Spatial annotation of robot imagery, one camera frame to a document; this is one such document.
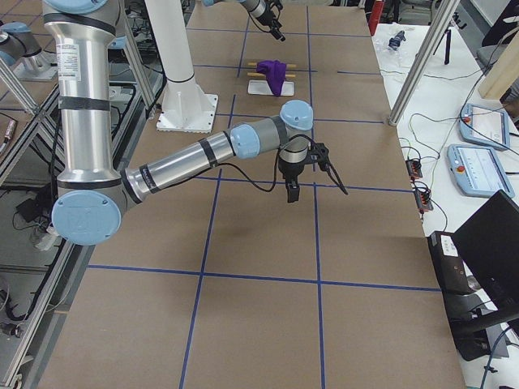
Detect purple towel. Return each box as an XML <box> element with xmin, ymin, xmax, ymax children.
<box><xmin>256</xmin><ymin>60</ymin><xmax>287</xmax><ymax>96</ymax></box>

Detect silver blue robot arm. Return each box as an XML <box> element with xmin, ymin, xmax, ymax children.
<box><xmin>43</xmin><ymin>1</ymin><xmax>318</xmax><ymax>246</ymax></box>

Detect right wooden rack rod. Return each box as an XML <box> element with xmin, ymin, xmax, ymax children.
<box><xmin>247</xmin><ymin>62</ymin><xmax>298</xmax><ymax>69</ymax></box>

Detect wooden rack rod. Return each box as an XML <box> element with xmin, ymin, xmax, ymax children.
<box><xmin>247</xmin><ymin>72</ymin><xmax>297</xmax><ymax>79</ymax></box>
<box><xmin>247</xmin><ymin>62</ymin><xmax>298</xmax><ymax>69</ymax></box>

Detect left wooden rack rod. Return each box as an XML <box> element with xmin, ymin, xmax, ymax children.
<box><xmin>247</xmin><ymin>72</ymin><xmax>297</xmax><ymax>79</ymax></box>

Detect white towel rack base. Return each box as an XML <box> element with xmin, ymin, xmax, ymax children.
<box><xmin>247</xmin><ymin>79</ymin><xmax>295</xmax><ymax>96</ymax></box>

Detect upper red connector block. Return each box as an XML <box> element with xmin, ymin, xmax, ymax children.
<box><xmin>405</xmin><ymin>159</ymin><xmax>422</xmax><ymax>181</ymax></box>

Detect red connector block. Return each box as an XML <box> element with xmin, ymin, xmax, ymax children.
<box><xmin>405</xmin><ymin>159</ymin><xmax>422</xmax><ymax>181</ymax></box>
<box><xmin>414</xmin><ymin>187</ymin><xmax>434</xmax><ymax>214</ymax></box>

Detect dark blue crumpled object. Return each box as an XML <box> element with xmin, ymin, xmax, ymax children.
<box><xmin>388</xmin><ymin>30</ymin><xmax>406</xmax><ymax>51</ymax></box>

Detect lower red connector block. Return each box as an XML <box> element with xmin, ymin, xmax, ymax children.
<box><xmin>414</xmin><ymin>187</ymin><xmax>434</xmax><ymax>214</ymax></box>

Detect black computer box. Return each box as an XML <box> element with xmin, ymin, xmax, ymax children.
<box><xmin>427</xmin><ymin>231</ymin><xmax>482</xmax><ymax>296</ymax></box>

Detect lower teach pendant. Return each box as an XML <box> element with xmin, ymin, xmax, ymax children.
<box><xmin>447</xmin><ymin>144</ymin><xmax>515</xmax><ymax>198</ymax></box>

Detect teach pendant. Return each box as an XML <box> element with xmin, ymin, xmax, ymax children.
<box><xmin>459</xmin><ymin>103</ymin><xmax>510</xmax><ymax>151</ymax></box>
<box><xmin>447</xmin><ymin>144</ymin><xmax>515</xmax><ymax>198</ymax></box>

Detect upper teach pendant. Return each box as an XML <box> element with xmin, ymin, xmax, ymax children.
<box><xmin>459</xmin><ymin>103</ymin><xmax>510</xmax><ymax>151</ymax></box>

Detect black monitor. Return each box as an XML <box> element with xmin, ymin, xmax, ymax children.
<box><xmin>452</xmin><ymin>190</ymin><xmax>518</xmax><ymax>308</ymax></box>

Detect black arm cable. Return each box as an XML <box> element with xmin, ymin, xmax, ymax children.
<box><xmin>210</xmin><ymin>161</ymin><xmax>285</xmax><ymax>194</ymax></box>

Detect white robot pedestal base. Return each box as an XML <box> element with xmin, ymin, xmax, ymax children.
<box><xmin>145</xmin><ymin>0</ymin><xmax>218</xmax><ymax>133</ymax></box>

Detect aluminium frame post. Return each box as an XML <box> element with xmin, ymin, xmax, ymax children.
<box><xmin>388</xmin><ymin>0</ymin><xmax>460</xmax><ymax>126</ymax></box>

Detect black camera tripod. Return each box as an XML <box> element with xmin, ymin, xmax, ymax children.
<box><xmin>444</xmin><ymin>29</ymin><xmax>452</xmax><ymax>65</ymax></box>

